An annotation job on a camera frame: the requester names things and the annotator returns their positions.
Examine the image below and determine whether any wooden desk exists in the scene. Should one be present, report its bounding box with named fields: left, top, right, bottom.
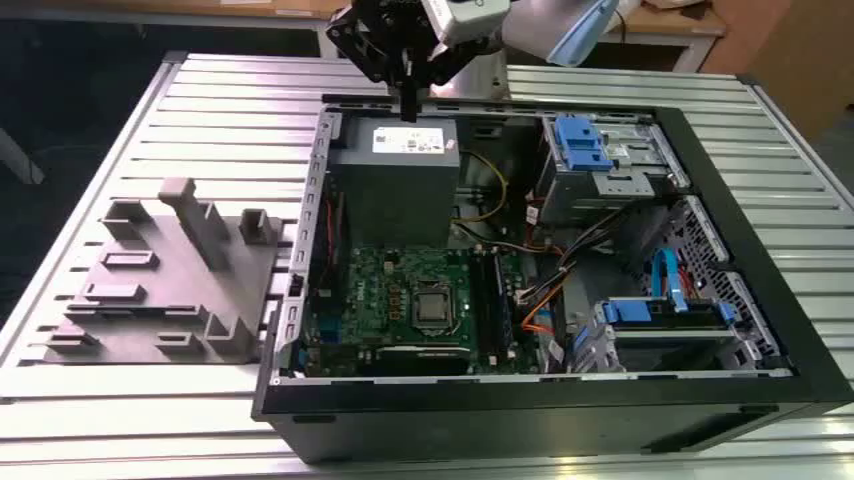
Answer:
left=0, top=0, right=729, bottom=74

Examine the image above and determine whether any black wire bundle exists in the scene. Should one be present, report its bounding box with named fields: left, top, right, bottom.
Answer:
left=516, top=199, right=669, bottom=301

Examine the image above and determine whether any silver CPU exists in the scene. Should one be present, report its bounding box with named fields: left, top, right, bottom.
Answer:
left=411, top=292, right=455, bottom=324

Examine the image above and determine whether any blue flat data wire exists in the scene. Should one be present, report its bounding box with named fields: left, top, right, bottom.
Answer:
left=650, top=247, right=693, bottom=314

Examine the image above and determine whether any orange wire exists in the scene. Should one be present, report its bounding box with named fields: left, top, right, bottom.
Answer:
left=519, top=287, right=568, bottom=334

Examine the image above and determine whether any grey power supply unit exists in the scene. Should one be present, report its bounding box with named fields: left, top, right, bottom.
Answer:
left=326, top=117, right=463, bottom=249

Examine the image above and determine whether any black open PC case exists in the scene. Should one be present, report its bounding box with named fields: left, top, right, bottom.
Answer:
left=250, top=92, right=854, bottom=464

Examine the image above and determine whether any grey furniture leg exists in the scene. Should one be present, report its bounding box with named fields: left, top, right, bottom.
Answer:
left=0, top=124, right=47, bottom=185

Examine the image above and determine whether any metal disk bay cage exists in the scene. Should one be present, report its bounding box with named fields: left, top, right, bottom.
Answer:
left=536, top=112, right=693, bottom=226

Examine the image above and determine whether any grey parts rack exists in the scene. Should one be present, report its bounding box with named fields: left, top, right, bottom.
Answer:
left=43, top=177, right=299, bottom=366

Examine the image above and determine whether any red wire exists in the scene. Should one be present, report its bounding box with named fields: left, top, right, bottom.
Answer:
left=318, top=199, right=339, bottom=296

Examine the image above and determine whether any wooden cabinet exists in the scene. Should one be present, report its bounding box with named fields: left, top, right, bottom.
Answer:
left=699, top=0, right=854, bottom=146

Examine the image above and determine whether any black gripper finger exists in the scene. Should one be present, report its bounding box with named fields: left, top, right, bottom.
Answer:
left=407, top=38, right=483, bottom=124
left=324, top=7, right=411, bottom=124

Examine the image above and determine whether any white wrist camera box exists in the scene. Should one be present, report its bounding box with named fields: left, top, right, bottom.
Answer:
left=423, top=0, right=512, bottom=47

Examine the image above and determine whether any hard disk in blue carrier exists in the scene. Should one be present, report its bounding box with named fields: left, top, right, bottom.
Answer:
left=593, top=297, right=739, bottom=346

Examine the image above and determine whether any black RAM slot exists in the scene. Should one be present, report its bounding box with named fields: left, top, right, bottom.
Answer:
left=466, top=247, right=494, bottom=354

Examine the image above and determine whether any metal disk bay frame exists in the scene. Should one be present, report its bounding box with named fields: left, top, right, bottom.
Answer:
left=566, top=299, right=782, bottom=374

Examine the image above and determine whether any yellow wire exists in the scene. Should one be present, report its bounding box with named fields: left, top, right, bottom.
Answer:
left=452, top=152, right=512, bottom=221

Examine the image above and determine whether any blue disk carrier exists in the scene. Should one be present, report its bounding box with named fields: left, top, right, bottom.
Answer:
left=552, top=114, right=613, bottom=171

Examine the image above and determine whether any black graphics card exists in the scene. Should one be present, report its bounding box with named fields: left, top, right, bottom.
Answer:
left=356, top=344, right=472, bottom=376

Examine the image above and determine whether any green motherboard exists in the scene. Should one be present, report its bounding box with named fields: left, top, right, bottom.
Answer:
left=296, top=244, right=542, bottom=376

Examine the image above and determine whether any CPU socket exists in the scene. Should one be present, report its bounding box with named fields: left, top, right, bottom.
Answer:
left=406, top=278, right=463, bottom=335

